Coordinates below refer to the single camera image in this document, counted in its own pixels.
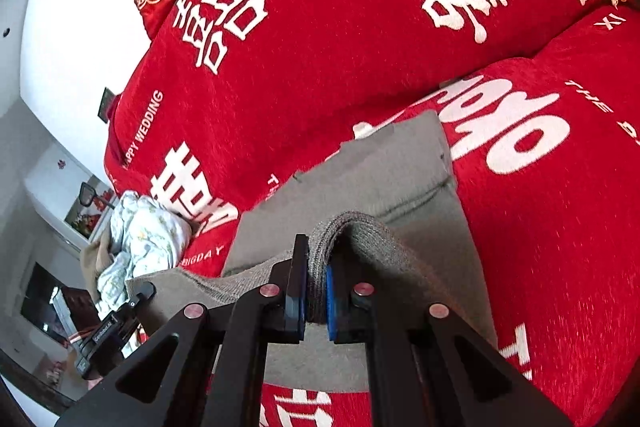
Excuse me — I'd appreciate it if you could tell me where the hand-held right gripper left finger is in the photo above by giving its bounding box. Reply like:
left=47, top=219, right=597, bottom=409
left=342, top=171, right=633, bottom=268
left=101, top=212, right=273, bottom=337
left=56, top=234, right=310, bottom=427

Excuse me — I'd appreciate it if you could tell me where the light floral garment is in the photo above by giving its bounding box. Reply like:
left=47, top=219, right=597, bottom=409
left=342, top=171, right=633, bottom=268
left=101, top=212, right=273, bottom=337
left=97, top=190, right=193, bottom=308

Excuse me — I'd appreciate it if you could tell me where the black wall socket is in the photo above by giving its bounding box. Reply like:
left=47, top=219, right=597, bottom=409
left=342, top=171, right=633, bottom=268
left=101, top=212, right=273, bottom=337
left=97, top=87, right=121, bottom=124

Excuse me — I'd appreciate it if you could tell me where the grey knit sweater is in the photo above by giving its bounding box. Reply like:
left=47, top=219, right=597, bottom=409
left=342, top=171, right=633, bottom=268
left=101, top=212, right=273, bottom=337
left=125, top=111, right=498, bottom=393

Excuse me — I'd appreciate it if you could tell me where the black metal frame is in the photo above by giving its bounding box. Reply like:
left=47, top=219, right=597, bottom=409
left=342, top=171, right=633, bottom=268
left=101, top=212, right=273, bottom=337
left=77, top=179, right=100, bottom=209

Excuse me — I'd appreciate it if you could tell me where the beige cloth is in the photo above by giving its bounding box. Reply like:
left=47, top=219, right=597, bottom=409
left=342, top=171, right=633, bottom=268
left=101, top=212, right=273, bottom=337
left=80, top=227, right=126, bottom=303

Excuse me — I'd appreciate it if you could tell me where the red printed sofa cover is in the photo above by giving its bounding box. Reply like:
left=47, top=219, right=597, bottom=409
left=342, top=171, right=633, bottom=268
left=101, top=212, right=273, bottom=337
left=102, top=0, right=640, bottom=427

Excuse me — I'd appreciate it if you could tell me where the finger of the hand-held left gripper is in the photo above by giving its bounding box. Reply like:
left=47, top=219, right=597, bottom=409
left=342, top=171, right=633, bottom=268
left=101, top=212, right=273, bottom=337
left=121, top=282, right=157, bottom=324

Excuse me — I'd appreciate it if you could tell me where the white cabinet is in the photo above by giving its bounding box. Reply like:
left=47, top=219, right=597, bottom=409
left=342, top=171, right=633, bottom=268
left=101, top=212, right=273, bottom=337
left=25, top=142, right=121, bottom=253

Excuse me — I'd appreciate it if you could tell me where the dark television screen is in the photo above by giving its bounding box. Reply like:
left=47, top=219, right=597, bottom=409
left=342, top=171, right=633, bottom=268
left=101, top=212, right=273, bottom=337
left=20, top=261, right=76, bottom=339

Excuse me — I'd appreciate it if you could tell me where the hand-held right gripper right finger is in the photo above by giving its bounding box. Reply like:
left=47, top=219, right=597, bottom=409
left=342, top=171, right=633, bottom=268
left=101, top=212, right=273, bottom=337
left=325, top=257, right=572, bottom=427

